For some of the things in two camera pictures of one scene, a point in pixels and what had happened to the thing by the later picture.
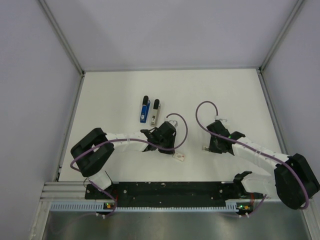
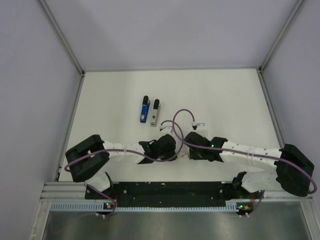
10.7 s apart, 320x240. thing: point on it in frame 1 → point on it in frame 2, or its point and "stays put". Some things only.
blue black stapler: (146, 105) stays put
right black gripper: (213, 149) → (193, 155)
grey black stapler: (156, 112) stays put
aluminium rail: (66, 191) stays put
